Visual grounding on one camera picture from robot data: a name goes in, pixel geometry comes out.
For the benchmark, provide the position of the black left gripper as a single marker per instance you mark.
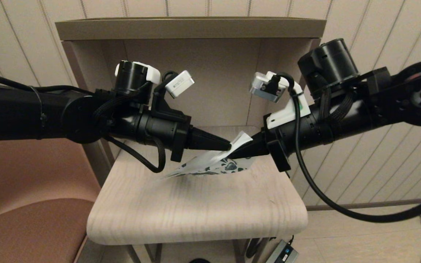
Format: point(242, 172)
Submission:
point(159, 129)

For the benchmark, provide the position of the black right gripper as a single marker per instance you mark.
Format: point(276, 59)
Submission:
point(305, 135)

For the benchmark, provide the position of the white pouch with horse print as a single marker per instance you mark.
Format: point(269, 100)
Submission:
point(210, 166)

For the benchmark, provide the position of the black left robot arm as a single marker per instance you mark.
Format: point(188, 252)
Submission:
point(13, 113)

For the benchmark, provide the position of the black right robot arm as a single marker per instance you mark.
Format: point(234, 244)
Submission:
point(397, 106)

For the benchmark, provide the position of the brown baseboard strip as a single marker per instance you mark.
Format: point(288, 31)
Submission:
point(323, 207)

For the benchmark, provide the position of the grey power adapter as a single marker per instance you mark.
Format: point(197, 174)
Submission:
point(283, 254)

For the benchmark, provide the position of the light wood shelf cabinet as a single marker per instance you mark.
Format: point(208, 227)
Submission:
point(188, 29)

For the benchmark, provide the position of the black round floor object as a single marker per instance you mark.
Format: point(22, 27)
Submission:
point(199, 261)

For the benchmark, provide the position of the white right camera bracket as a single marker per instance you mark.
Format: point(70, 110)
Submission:
point(291, 113)

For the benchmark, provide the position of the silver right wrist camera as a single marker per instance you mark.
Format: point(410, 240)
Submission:
point(263, 89)

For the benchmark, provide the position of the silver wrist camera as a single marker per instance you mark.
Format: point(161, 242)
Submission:
point(181, 83)
point(263, 89)

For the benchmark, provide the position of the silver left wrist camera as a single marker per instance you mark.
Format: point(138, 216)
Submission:
point(181, 83)

